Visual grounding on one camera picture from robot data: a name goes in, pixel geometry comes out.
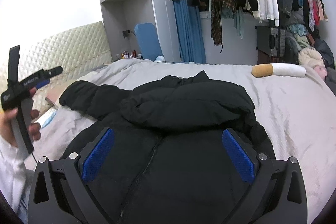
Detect black puffer jacket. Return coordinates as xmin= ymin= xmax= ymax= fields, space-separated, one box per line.
xmin=59 ymin=72 xmax=274 ymax=223

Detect red patterned hanging clothes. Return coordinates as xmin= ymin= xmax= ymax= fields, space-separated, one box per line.
xmin=302 ymin=0 xmax=329 ymax=32

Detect person left hand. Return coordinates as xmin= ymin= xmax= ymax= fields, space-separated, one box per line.
xmin=0 ymin=87 xmax=42 ymax=148

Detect cream quilted headboard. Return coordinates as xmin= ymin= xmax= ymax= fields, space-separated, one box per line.
xmin=18 ymin=22 xmax=112 ymax=114

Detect light grey bed sheet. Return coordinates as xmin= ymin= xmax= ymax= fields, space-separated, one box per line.
xmin=25 ymin=60 xmax=335 ymax=223

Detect pink plush garment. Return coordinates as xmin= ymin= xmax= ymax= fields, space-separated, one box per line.
xmin=314 ymin=65 xmax=327 ymax=81

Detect cream fleece garment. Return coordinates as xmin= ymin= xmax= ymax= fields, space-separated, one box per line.
xmin=298 ymin=47 xmax=325 ymax=69

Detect black storage crate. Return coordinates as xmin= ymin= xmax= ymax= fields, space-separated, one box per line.
xmin=255 ymin=26 xmax=286 ymax=58

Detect blue curtain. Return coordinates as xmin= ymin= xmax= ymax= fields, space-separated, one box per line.
xmin=173 ymin=0 xmax=206 ymax=64

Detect brown plaid scarf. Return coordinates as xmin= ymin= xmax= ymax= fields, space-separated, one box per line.
xmin=211 ymin=0 xmax=236 ymax=46

